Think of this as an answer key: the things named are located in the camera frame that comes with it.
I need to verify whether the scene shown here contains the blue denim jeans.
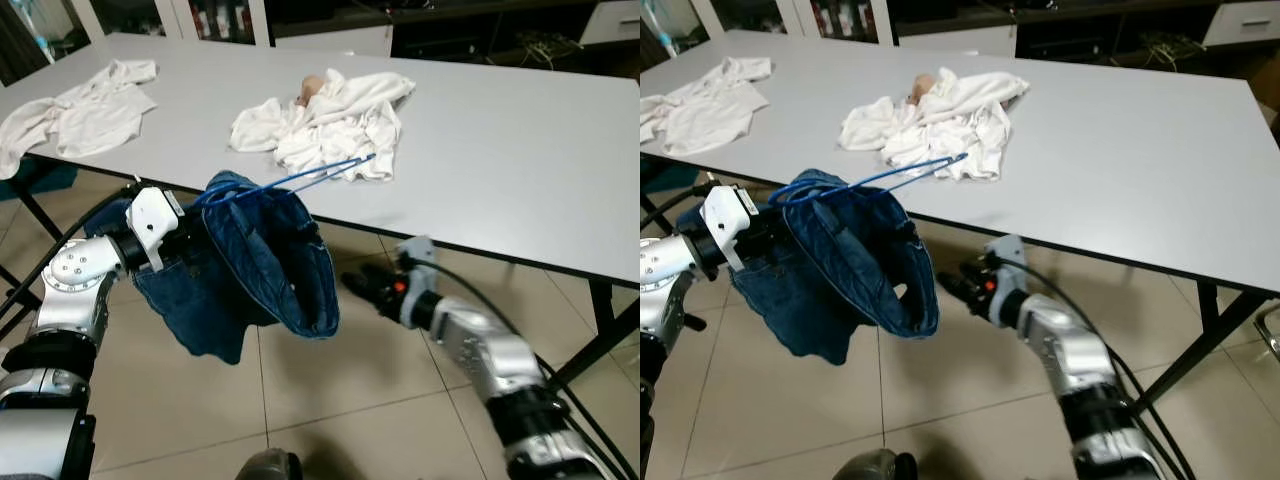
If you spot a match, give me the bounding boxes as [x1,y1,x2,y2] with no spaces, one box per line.
[88,170,341,363]
[690,168,941,366]

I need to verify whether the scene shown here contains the blue plastic hanger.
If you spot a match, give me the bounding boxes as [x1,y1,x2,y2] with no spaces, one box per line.
[195,153,377,208]
[768,152,969,206]

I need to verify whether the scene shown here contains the teal towel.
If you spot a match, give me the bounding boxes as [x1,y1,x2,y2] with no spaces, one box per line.
[0,160,77,201]
[640,155,701,191]

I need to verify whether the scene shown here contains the white crumpled cloth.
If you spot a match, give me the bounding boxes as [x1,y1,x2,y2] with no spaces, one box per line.
[640,58,773,157]
[838,68,1029,181]
[0,58,159,181]
[230,68,416,183]

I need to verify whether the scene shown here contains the white glass door cabinet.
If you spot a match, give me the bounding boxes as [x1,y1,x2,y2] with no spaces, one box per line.
[60,0,273,49]
[690,0,893,46]

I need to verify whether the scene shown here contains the white drawer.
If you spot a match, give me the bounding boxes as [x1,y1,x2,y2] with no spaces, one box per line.
[275,27,395,59]
[1203,0,1280,48]
[580,0,641,46]
[895,25,1018,59]

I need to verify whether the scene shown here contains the clear plastic bottle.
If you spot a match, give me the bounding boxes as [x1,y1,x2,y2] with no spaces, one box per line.
[648,0,677,51]
[25,0,56,61]

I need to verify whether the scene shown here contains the black tv stand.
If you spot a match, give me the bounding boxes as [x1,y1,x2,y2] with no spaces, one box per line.
[265,0,641,79]
[885,0,1280,79]

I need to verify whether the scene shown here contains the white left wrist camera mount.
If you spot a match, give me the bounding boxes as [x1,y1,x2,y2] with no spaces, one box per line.
[127,185,187,273]
[700,185,761,271]

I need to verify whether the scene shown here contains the pale tangled cable bundle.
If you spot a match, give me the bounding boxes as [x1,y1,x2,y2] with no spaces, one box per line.
[512,32,586,73]
[1130,32,1206,75]

